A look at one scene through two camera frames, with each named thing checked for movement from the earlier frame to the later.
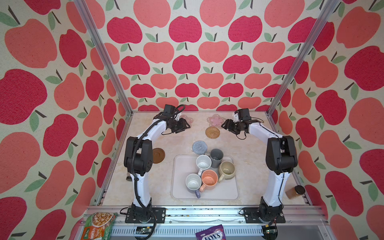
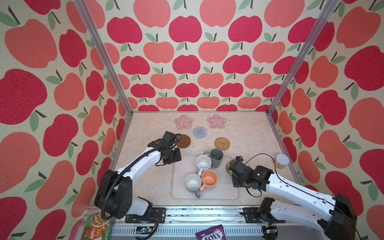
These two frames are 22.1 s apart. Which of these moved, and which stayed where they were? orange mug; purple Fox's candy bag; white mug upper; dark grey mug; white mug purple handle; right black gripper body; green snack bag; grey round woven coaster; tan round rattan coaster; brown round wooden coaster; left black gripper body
Moved: right black gripper body; tan round rattan coaster; left black gripper body; grey round woven coaster; brown round wooden coaster
Stayed: purple Fox's candy bag; orange mug; white mug upper; green snack bag; white mug purple handle; dark grey mug
